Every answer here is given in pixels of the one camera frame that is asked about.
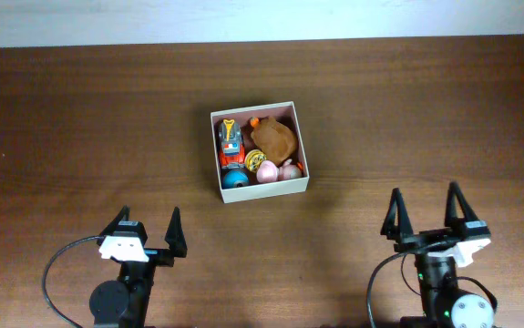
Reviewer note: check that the red grey toy fire truck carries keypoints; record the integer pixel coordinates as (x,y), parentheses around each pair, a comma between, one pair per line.
(232,151)

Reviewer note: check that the white cardboard box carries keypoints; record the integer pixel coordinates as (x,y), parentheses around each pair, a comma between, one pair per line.
(283,112)

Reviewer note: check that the yellow round toy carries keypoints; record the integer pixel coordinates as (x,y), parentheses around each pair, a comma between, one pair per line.
(254,159)

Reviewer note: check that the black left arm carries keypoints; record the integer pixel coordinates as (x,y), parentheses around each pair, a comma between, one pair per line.
(124,302)

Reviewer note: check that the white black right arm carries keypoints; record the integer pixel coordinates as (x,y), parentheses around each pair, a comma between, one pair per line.
(448,300)

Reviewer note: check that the brown plush toy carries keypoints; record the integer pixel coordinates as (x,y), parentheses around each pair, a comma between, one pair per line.
(273,138)

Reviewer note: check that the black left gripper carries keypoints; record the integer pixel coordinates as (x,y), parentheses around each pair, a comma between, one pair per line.
(159,254)

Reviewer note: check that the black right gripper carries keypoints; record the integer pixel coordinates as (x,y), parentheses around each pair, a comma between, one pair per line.
(428,237)

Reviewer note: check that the pink white duck toy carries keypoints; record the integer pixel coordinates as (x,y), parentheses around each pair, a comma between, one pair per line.
(268,172)

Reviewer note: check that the blue ball toy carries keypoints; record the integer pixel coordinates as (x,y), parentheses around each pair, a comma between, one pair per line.
(235,178)

